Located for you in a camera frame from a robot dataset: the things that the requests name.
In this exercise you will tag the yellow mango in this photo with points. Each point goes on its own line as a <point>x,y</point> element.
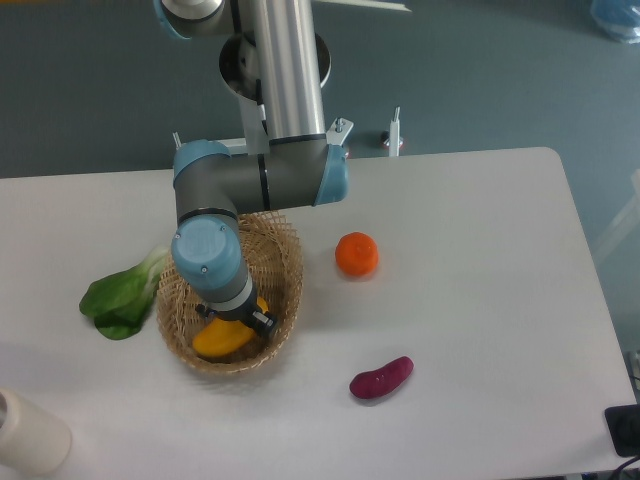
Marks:
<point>220,338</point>

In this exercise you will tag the woven wicker basket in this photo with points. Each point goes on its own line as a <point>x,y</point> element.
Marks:
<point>273,253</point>

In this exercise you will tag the green bok choy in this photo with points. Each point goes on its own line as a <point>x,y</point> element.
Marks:
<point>118,304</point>

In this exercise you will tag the purple sweet potato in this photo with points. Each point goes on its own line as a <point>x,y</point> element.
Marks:
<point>374,384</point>

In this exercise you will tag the blue object on floor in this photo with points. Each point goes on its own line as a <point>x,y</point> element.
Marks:
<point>618,18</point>

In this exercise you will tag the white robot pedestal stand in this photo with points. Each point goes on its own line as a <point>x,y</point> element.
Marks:
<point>239,66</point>

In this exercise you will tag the black box at edge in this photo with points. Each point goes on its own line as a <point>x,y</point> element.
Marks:
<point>623,426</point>

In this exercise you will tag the orange tangerine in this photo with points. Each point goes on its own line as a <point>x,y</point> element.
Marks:
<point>356,254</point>

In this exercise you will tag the cream cylindrical bottle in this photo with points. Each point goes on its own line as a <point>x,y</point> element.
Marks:
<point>34,442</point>

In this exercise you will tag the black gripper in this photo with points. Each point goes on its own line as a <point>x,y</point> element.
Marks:
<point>264,323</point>

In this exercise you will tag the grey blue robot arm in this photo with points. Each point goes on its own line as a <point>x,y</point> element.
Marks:
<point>300,167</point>

